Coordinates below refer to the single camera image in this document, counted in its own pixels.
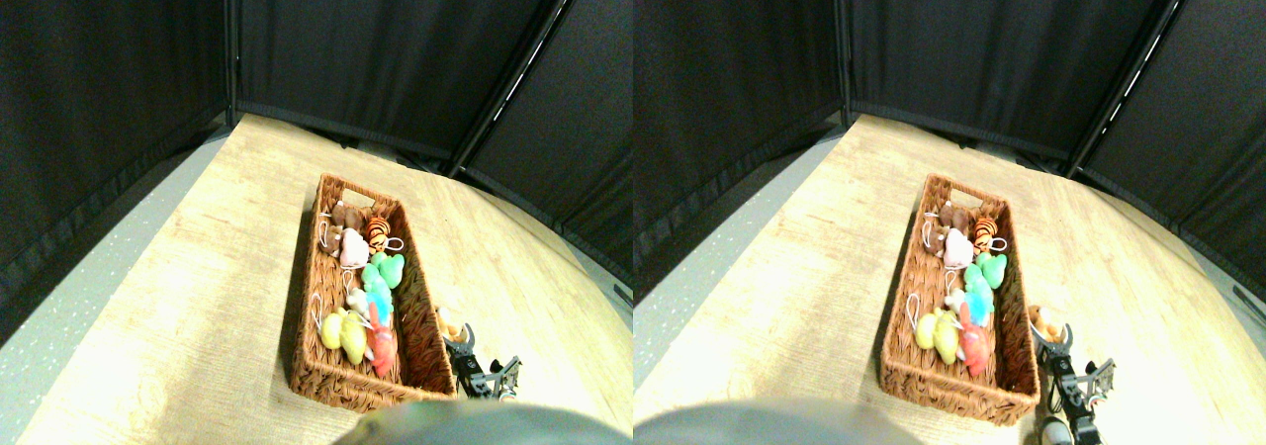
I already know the brown wicker basket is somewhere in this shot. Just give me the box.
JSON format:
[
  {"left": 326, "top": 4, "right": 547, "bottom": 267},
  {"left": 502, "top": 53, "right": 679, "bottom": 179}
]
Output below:
[
  {"left": 288, "top": 174, "right": 459, "bottom": 413},
  {"left": 878, "top": 174, "right": 1042, "bottom": 426}
]

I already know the tan bear toy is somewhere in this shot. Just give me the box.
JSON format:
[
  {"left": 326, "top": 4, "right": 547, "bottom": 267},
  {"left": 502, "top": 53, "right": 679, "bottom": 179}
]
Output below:
[
  {"left": 435, "top": 306, "right": 469, "bottom": 344},
  {"left": 1027, "top": 305, "right": 1064, "bottom": 343}
]

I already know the orange tiger toy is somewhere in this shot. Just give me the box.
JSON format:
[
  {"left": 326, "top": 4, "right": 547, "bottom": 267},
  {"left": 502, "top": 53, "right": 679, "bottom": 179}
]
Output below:
[
  {"left": 970, "top": 214, "right": 1009, "bottom": 254},
  {"left": 365, "top": 214, "right": 406, "bottom": 254}
]

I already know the yellow toy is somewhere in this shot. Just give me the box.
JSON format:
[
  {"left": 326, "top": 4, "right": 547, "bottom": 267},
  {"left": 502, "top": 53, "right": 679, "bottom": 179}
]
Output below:
[
  {"left": 320, "top": 307, "right": 370, "bottom": 366},
  {"left": 913, "top": 307, "right": 965, "bottom": 366}
]

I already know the red toy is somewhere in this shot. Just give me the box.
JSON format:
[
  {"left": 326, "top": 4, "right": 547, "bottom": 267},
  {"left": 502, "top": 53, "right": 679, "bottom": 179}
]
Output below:
[
  {"left": 958, "top": 303, "right": 992, "bottom": 380},
  {"left": 365, "top": 303, "right": 400, "bottom": 380}
]

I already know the black curtain stand pole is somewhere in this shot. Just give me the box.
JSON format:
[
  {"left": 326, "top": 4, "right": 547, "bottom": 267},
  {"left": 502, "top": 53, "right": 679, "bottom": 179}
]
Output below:
[
  {"left": 1064, "top": 0, "right": 1204, "bottom": 177},
  {"left": 833, "top": 0, "right": 856, "bottom": 130},
  {"left": 224, "top": 0, "right": 244, "bottom": 130},
  {"left": 448, "top": 0, "right": 591, "bottom": 177}
]

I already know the blue toy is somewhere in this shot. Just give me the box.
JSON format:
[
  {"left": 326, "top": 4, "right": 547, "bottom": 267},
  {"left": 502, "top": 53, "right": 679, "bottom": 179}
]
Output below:
[
  {"left": 363, "top": 282, "right": 396, "bottom": 328},
  {"left": 965, "top": 282, "right": 997, "bottom": 328}
]

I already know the pink toy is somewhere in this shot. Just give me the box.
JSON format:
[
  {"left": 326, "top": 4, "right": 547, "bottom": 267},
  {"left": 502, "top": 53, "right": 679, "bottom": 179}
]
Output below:
[
  {"left": 943, "top": 228, "right": 975, "bottom": 269},
  {"left": 338, "top": 228, "right": 372, "bottom": 269}
]

